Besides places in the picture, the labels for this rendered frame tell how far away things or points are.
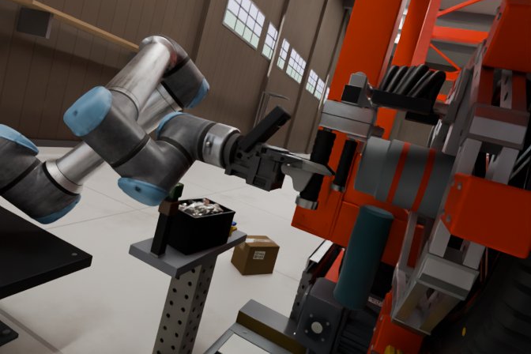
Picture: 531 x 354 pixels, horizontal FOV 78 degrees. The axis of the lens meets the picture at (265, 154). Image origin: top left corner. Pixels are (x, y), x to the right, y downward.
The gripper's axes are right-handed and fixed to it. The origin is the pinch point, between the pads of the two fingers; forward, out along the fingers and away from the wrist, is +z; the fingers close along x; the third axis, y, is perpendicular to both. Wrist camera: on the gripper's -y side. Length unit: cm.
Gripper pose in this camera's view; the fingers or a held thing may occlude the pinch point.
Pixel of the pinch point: (327, 168)
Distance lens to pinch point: 61.5
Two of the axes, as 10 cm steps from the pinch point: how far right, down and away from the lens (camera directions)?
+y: -2.6, 9.6, 1.0
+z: 8.9, 2.8, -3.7
